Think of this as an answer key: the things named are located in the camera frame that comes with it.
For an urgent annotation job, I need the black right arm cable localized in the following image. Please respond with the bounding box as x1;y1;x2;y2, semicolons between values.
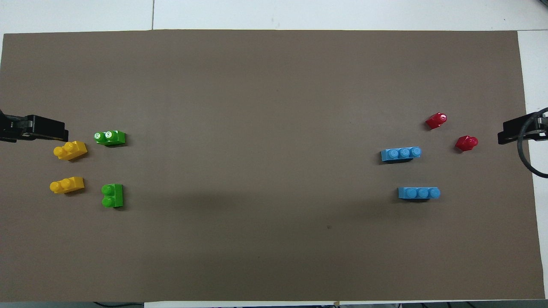
517;107;548;179

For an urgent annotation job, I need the yellow two-stud toy brick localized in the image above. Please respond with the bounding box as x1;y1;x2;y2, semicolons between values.
53;140;88;161
49;176;85;195

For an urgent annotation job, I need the red one-stud toy brick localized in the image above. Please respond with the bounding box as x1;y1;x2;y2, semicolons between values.
455;135;479;152
425;112;448;130

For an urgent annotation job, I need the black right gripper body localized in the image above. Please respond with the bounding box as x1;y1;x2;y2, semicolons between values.
529;109;548;142

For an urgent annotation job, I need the brown table mat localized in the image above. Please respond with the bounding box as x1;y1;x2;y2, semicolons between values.
0;29;546;302

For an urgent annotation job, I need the blue three-stud toy brick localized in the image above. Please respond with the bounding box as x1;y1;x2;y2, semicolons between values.
398;187;441;201
380;146;423;163

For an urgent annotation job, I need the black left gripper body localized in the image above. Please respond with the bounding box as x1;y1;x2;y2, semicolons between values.
0;109;33;143

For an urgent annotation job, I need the green two-stud toy brick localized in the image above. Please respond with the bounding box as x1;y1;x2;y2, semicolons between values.
94;130;126;147
101;184;124;209

